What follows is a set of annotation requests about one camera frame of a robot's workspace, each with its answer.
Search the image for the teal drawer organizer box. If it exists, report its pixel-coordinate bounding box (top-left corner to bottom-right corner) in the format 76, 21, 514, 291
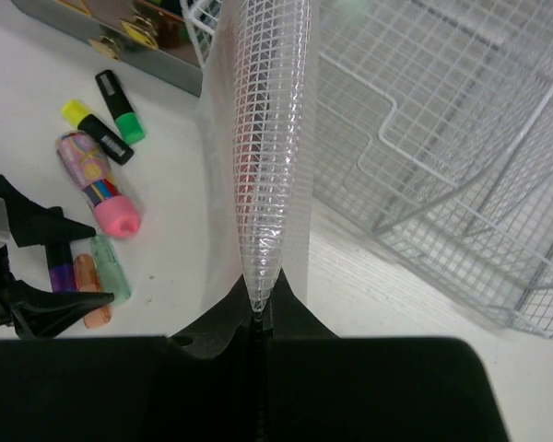
14, 0, 203, 97

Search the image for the white wire desk organizer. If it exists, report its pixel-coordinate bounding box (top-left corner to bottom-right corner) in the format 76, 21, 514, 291
179, 0, 553, 340

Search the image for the clear mesh zip pouch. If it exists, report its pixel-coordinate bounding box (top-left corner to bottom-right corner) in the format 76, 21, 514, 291
197, 1, 319, 313

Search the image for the yellow black highlighter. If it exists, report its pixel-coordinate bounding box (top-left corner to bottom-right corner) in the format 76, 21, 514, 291
61, 99, 135, 166

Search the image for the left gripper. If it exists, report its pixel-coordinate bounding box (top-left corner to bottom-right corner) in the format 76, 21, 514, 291
0, 175, 114, 340

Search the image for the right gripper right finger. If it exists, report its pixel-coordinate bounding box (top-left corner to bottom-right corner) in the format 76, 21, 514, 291
260, 269, 338, 340

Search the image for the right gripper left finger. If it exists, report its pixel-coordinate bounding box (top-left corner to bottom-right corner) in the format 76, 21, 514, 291
170, 276, 251, 360

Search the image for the pink cap colourful tube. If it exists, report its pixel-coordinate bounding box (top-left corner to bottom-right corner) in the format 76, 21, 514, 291
55, 131, 141, 238

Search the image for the pastel orange highlighter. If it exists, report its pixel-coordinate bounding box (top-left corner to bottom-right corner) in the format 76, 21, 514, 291
72, 253, 112, 331

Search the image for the green black highlighter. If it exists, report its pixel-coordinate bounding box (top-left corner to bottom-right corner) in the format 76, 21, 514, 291
95, 69, 146, 145

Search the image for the pastel green highlighter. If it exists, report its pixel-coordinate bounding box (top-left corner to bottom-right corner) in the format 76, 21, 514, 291
90, 235, 132, 306

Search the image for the purple black highlighter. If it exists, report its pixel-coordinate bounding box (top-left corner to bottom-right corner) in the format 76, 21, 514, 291
44, 243, 76, 293

